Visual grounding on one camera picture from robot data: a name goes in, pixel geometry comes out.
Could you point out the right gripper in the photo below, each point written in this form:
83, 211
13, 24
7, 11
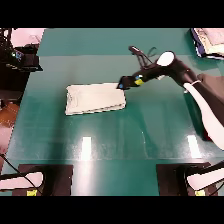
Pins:
130, 81

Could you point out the white T-shirt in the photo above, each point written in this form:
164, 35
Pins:
95, 98

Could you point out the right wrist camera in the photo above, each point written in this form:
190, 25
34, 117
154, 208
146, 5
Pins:
134, 50

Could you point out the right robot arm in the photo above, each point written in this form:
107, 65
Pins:
208, 113

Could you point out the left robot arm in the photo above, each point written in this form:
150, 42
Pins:
20, 182

